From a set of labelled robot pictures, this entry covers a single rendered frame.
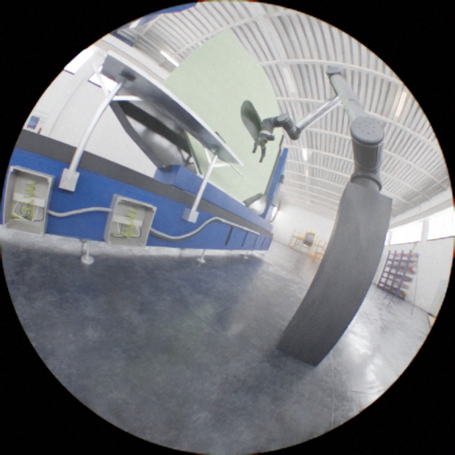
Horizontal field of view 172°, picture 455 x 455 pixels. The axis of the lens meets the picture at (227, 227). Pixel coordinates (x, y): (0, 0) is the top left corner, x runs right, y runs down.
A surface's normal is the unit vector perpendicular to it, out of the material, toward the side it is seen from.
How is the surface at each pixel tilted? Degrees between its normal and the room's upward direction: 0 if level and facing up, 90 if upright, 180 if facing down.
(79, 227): 90
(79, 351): 0
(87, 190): 90
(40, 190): 90
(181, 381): 0
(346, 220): 90
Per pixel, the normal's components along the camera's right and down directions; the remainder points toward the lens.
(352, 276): -0.52, -0.15
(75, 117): 0.80, 0.33
